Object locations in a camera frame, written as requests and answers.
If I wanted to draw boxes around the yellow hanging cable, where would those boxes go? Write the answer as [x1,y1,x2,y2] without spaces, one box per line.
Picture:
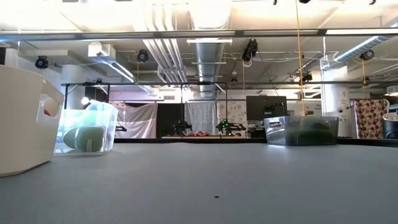
[294,0,307,116]

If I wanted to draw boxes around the black monitor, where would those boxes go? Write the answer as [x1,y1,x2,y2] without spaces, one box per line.
[246,95,288,122]

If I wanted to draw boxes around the grey overhead beam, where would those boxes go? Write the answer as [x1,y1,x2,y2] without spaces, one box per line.
[0,28,398,43]

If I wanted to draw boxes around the black station frame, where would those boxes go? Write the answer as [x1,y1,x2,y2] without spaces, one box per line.
[60,80,229,139]

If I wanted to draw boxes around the black trash bin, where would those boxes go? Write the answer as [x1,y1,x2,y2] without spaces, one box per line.
[382,112,398,140]

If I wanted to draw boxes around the white curtain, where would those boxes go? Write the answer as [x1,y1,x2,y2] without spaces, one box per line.
[185,101,218,133]

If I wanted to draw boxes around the white round column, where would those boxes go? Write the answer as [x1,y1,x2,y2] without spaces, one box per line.
[320,63,349,138]

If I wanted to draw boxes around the grey table mat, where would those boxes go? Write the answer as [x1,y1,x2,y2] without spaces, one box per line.
[0,141,398,224]

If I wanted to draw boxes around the white hanging sheet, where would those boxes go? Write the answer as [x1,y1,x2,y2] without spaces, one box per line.
[112,102,158,139]

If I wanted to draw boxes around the green lime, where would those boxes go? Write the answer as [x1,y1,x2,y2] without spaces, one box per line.
[63,128,78,149]
[74,126,105,153]

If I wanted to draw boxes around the clear plastic basket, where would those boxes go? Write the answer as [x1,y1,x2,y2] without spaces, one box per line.
[53,100,119,157]

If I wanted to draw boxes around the black hanging camera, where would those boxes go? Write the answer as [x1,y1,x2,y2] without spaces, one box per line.
[360,49,376,62]
[136,49,149,63]
[241,39,259,63]
[34,55,50,70]

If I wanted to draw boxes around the distant robot with green lights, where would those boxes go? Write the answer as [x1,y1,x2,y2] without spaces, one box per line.
[216,119,247,137]

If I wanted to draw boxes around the grey translucent plastic basket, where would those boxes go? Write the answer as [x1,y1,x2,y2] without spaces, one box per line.
[263,115,340,147]

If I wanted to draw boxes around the white plastic basket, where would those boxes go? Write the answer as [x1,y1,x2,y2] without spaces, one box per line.
[0,64,65,178]

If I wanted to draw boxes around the silver ceiling duct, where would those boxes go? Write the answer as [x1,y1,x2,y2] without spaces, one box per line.
[188,0,233,100]

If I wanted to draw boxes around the dotted patterned curtain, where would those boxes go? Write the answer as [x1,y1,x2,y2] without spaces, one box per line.
[351,98,390,139]

